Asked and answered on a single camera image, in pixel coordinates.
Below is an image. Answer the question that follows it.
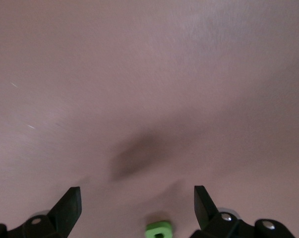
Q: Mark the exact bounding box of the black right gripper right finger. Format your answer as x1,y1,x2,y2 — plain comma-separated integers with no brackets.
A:
190,185,295,238

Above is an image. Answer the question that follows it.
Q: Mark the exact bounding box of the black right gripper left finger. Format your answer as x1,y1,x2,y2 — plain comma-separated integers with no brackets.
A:
0,187,82,238

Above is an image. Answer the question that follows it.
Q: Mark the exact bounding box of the green capital letter B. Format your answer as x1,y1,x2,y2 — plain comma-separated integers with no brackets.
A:
144,221,174,238

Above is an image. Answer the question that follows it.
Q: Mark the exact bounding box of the brown table cover sheet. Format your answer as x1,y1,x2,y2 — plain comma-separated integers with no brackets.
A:
0,0,299,238

